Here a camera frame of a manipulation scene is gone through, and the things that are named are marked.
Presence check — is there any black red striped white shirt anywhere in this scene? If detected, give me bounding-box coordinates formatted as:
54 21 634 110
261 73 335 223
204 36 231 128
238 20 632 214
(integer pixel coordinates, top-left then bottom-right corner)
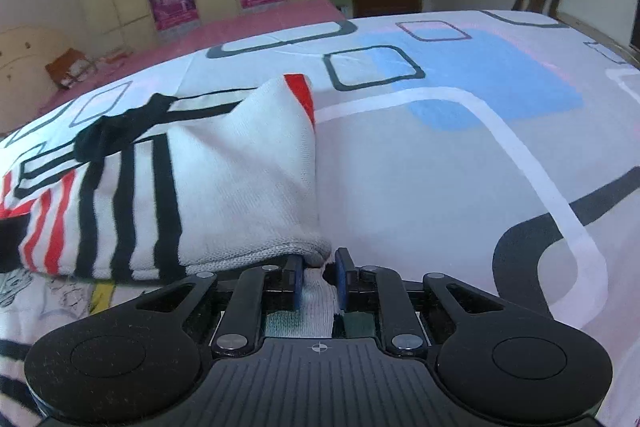
0 74 335 427

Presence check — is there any brown bag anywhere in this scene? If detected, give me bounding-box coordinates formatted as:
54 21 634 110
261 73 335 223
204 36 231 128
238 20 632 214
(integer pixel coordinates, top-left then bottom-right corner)
45 48 98 88

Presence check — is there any black television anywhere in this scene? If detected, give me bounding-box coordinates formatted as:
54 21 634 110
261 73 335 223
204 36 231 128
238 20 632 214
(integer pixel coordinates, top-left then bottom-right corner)
627 4 640 68

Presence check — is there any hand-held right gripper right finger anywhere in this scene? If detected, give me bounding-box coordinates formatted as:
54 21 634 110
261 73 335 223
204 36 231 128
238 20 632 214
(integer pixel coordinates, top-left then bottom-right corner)
333 248 506 360

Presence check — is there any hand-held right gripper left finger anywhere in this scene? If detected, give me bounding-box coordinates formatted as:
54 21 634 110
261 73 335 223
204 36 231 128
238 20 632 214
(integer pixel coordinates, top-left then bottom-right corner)
135 255 306 359

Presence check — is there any geometric printed bedsheet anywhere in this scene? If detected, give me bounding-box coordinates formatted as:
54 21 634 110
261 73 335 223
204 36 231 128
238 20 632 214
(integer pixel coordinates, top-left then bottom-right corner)
0 9 640 427

